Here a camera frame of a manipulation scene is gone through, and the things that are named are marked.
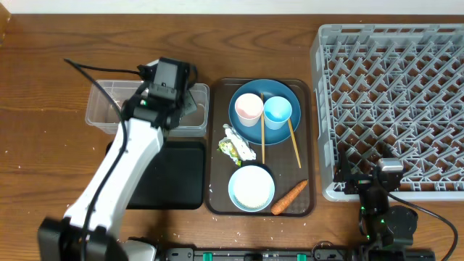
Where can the clear plastic waste bin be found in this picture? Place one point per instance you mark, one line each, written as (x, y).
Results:
(101, 114)

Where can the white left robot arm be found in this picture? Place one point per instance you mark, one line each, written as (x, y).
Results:
(90, 227)

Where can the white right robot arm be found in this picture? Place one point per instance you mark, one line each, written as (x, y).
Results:
(388, 229)

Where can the green food wrapper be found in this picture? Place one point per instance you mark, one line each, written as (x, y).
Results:
(235, 146)

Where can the pink plastic cup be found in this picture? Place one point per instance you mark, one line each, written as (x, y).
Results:
(249, 108)

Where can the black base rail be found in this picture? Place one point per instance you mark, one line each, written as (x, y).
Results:
(319, 253)

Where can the pile of white rice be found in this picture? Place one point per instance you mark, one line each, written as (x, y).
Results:
(252, 189)

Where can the light blue plastic cup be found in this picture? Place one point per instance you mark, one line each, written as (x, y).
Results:
(277, 111)

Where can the wooden chopstick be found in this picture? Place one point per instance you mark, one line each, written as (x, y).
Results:
(294, 142)
(262, 123)

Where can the grey plastic dishwasher rack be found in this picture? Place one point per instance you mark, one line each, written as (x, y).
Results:
(394, 85)

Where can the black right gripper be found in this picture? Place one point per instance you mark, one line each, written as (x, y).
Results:
(344, 173)

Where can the orange carrot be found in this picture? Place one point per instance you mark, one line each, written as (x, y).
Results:
(283, 203)

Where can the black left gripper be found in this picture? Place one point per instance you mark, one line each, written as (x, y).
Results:
(192, 104)

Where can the light blue rice bowl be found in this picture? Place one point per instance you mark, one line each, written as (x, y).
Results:
(248, 169)

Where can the black plastic tray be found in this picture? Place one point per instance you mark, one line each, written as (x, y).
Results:
(173, 180)

